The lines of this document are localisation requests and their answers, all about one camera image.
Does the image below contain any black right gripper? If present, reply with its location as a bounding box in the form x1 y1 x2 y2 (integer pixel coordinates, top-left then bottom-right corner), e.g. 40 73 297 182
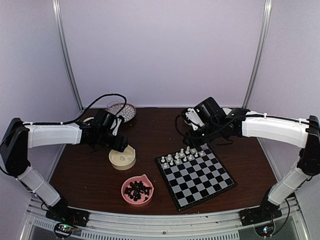
183 121 222 149

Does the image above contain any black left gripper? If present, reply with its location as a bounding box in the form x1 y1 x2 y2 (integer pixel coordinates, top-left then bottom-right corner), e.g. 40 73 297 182
97 129 128 153

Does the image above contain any white chess piece tall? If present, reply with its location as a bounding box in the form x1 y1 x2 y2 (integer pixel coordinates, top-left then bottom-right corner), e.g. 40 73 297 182
185 146 190 155
190 147 196 154

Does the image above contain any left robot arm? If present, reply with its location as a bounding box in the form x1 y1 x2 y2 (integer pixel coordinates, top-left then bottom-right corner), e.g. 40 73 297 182
0 110 128 222

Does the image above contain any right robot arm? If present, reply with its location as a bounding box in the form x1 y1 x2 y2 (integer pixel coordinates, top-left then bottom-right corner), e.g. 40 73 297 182
181 97 320 221

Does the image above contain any black chess pieces pile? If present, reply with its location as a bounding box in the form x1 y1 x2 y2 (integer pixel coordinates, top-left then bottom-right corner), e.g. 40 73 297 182
124 181 152 202

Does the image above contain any white scalloped bowl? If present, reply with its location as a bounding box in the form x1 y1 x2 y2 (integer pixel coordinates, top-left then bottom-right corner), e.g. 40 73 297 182
182 115 193 126

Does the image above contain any small cream bowl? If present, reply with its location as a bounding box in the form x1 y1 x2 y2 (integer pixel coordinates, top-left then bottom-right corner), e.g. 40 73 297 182
222 107 232 115

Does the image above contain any clear glass tumbler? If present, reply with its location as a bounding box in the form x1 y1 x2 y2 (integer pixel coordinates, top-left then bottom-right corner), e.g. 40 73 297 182
106 100 122 115

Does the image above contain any patterned saucer plate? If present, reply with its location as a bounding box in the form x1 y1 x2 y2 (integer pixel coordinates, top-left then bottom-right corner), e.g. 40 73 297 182
117 103 137 123

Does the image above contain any cream bowl with spout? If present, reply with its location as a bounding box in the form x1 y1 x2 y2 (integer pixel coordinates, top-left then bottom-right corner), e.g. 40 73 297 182
108 145 136 171

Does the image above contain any black and white chessboard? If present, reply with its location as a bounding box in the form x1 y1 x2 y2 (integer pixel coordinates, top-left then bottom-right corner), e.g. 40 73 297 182
154 144 238 212

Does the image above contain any pink bowl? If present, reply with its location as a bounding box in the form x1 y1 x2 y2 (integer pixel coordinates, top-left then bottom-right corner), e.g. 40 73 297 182
121 174 154 207

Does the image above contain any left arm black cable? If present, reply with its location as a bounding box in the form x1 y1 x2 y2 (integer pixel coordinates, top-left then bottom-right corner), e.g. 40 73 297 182
0 93 128 176

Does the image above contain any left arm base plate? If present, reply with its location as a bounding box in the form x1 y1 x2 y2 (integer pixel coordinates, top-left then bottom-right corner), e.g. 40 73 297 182
45 205 90 227

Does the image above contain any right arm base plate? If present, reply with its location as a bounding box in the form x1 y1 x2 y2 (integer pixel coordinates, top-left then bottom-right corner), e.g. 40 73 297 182
239 204 282 226

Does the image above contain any aluminium front rail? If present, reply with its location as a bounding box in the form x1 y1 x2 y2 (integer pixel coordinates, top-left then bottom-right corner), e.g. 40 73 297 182
17 197 311 240

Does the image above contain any aluminium frame post right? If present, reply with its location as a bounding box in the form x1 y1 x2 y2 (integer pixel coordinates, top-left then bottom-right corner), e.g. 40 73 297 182
242 0 273 109

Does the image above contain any aluminium frame post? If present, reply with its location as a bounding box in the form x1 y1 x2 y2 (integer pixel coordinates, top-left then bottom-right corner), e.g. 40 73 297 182
242 0 273 109
52 0 84 112

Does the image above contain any aluminium frame post left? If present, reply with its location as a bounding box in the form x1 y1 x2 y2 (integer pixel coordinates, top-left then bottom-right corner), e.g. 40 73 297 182
52 0 84 112

